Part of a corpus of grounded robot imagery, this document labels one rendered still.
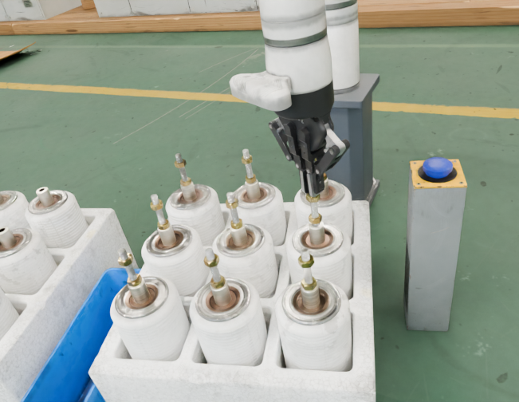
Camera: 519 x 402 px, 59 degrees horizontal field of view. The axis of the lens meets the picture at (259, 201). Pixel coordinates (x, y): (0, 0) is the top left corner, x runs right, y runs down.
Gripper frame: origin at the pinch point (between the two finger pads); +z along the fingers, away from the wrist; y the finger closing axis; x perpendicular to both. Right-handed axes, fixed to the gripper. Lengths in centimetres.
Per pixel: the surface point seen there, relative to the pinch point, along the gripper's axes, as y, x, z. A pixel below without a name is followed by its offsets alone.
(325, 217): 4.2, -5.5, 12.0
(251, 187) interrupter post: 15.7, 0.1, 8.0
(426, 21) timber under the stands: 92, -157, 34
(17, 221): 51, 33, 13
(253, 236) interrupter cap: 7.8, 6.3, 10.3
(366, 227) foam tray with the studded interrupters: 2.2, -12.8, 17.8
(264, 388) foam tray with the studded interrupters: -8.6, 18.9, 18.2
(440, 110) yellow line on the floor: 37, -88, 36
